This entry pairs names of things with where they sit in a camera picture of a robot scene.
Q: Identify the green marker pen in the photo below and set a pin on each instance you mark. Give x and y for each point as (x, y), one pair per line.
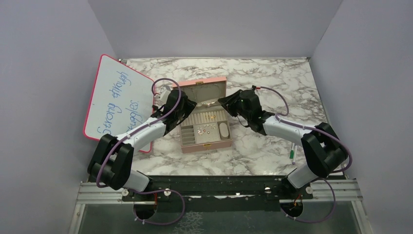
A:
(291, 155)

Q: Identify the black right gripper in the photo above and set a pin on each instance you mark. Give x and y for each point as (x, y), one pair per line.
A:
(229, 102)

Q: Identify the pink-framed whiteboard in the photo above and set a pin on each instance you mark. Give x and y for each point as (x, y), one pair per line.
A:
(121, 100)

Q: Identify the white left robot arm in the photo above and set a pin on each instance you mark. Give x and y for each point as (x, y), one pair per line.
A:
(112, 160)

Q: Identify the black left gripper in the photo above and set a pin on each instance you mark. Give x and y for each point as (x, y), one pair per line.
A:
(190, 105)

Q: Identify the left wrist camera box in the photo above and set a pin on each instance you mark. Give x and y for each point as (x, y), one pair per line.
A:
(164, 93)

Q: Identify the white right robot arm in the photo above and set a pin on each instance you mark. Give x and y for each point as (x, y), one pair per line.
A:
(323, 150)

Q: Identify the pink jewelry box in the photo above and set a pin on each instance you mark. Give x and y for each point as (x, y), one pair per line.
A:
(208, 114)

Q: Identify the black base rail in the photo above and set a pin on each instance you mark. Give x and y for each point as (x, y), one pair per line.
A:
(175, 193)

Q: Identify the white oval watch pillow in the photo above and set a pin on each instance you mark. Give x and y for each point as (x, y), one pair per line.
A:
(223, 129)

